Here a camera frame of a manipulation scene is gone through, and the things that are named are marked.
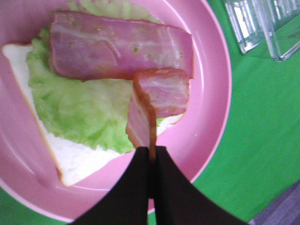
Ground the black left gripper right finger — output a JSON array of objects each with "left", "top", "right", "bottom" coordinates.
[{"left": 153, "top": 146, "right": 247, "bottom": 225}]

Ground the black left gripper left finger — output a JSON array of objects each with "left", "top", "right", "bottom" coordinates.
[{"left": 71, "top": 147, "right": 149, "bottom": 225}]

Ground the green lettuce leaf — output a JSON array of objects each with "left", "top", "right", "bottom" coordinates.
[{"left": 26, "top": 0, "right": 165, "bottom": 155}]

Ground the bacon strip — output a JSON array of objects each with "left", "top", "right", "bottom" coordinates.
[
  {"left": 49, "top": 10, "right": 194, "bottom": 81},
  {"left": 126, "top": 67, "right": 190, "bottom": 162}
]

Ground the clear right plastic container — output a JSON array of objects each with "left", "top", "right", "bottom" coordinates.
[{"left": 224, "top": 0, "right": 300, "bottom": 62}]

